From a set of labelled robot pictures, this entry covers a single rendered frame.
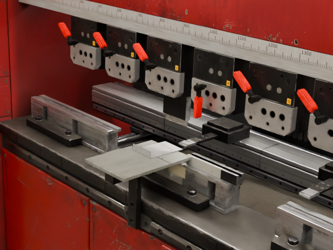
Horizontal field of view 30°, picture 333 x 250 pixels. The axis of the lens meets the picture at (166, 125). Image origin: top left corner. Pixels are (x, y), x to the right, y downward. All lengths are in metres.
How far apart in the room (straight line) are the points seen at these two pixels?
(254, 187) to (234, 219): 2.33
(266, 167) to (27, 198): 0.98
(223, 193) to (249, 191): 2.26
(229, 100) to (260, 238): 0.38
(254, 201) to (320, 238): 2.32
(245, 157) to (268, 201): 1.91
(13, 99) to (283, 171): 1.15
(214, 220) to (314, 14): 0.65
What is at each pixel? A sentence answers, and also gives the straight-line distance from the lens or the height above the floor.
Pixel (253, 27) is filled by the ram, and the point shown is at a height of 1.43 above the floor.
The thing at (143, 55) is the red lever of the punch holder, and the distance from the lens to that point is 1.86.
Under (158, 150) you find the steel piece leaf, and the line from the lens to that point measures 1.91.
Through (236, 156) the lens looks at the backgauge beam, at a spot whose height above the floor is 0.93.
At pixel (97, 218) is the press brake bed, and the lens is 2.11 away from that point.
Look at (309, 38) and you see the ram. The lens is 1.51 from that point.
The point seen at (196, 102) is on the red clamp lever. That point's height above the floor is 1.20.
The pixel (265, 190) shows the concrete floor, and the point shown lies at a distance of 4.10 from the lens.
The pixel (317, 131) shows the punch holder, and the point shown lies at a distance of 1.53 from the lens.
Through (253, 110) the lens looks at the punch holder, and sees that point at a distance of 1.63.
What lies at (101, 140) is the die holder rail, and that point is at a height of 0.92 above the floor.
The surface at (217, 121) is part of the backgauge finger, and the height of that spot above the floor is 1.04.
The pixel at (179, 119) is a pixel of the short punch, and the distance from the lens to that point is 1.90.
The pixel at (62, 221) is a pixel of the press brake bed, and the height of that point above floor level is 0.61.
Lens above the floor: 1.71
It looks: 19 degrees down
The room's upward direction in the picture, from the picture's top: 2 degrees clockwise
